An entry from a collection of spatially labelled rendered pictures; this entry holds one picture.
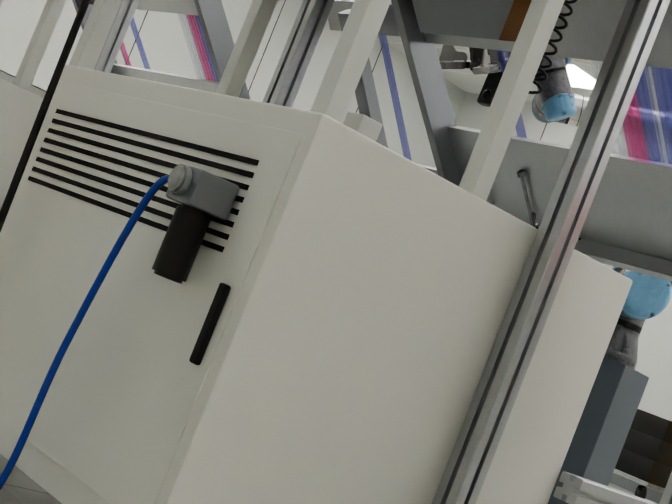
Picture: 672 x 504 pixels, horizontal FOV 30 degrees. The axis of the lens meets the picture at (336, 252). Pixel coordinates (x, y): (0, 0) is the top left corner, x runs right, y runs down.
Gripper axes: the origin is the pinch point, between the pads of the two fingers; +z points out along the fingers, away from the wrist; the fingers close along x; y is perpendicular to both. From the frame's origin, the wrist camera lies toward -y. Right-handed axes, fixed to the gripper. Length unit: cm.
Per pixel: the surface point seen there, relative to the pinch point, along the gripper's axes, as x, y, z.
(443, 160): 19.4, -15.2, 18.0
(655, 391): -393, -322, -575
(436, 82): 19.4, 0.5, 20.3
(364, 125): -7.3, -11.4, 17.3
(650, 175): 69, -11, 16
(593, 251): 55, -27, 13
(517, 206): 34.1, -22.8, 11.6
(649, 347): -413, -294, -590
